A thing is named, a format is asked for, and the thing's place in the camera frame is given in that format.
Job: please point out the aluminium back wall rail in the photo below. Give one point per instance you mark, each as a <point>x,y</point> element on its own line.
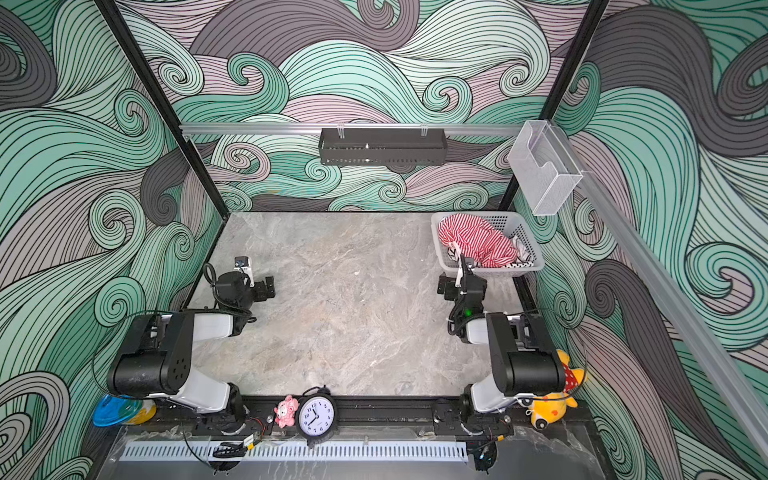
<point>277,128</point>

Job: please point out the yellow plush toy red shirt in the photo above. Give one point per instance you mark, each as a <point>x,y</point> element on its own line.
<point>548,409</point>

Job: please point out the white slotted cable duct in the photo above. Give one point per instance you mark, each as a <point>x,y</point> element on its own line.
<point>415,451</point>

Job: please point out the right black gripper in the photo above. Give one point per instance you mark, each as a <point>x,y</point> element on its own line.
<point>466,275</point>

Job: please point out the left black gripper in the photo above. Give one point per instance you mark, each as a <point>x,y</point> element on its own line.
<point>261,288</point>

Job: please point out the blue yellow plastic toy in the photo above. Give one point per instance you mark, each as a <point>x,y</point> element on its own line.
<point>112,411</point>

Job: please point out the aluminium right wall rail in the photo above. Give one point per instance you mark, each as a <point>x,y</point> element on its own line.
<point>738,394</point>

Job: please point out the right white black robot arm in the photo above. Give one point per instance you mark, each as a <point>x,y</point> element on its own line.
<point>525,366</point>

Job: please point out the white plastic laundry basket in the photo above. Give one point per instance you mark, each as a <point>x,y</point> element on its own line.
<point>510,224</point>

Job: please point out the aluminium wall rail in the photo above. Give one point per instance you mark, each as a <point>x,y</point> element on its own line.
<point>277,128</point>
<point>738,394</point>

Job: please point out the black white striped tank top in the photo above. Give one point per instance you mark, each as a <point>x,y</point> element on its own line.
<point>523,255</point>

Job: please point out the pink plush toy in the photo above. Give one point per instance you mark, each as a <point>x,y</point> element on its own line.
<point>285,412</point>

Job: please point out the black wall shelf tray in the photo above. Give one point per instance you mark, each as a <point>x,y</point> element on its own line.
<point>388,147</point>

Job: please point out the red white striped tank top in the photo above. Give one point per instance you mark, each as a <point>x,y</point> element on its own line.
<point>475,238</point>

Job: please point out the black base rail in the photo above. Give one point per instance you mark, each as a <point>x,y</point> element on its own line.
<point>446,416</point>

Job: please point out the clear acrylic wall holder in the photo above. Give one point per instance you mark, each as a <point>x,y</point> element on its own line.
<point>544,163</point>

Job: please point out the black round alarm clock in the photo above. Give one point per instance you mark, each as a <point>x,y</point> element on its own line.
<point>317,416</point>

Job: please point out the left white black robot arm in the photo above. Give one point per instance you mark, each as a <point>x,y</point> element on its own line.
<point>154,360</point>

